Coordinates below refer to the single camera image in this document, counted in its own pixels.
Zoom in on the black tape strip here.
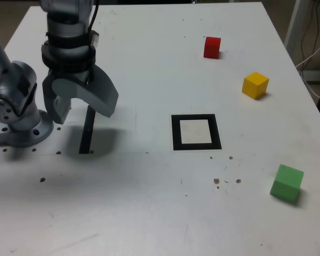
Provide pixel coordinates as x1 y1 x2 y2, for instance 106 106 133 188
78 105 97 155

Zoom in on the red cube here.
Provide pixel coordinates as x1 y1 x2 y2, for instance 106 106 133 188
203 36 221 59

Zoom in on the small grey gripper camera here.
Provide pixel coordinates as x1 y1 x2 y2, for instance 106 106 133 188
89 30 100 46

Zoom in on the green cube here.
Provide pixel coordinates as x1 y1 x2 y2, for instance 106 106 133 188
269 164 305 205

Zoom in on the white table leg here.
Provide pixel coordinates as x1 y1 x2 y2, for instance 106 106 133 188
284 0 310 62

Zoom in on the black tape square outline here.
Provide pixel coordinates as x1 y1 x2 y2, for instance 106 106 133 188
171 114 222 151

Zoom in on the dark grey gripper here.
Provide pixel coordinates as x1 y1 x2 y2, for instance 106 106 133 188
42 65 119 125

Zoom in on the yellow cube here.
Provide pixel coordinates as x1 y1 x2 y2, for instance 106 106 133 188
242 71 270 100

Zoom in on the white background cable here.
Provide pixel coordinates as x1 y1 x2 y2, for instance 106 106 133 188
295 36 320 101

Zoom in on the thin black background cable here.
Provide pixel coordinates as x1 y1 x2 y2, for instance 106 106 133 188
300 0 316 61
313 0 320 54

